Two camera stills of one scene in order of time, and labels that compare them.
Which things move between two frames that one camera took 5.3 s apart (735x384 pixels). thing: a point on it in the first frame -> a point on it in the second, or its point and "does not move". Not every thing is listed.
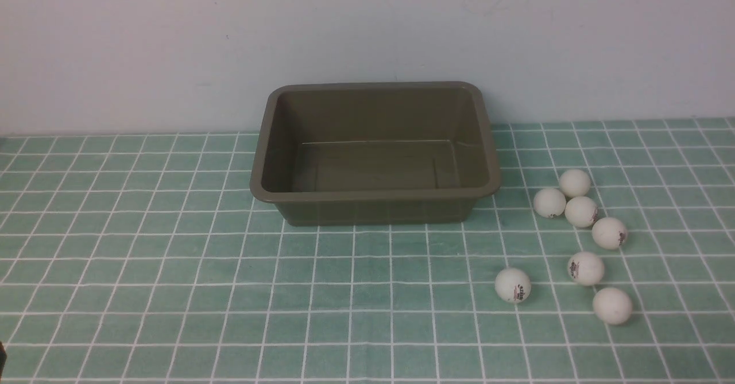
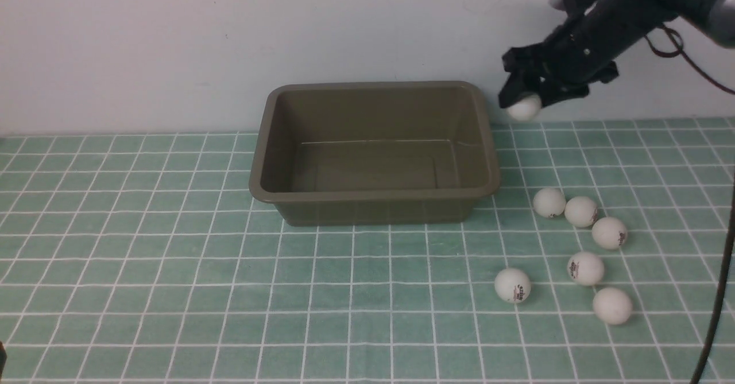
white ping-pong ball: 612,306 does not move
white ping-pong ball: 585,268 does not move
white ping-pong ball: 513,284 does not move
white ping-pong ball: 574,183 -> 527,107
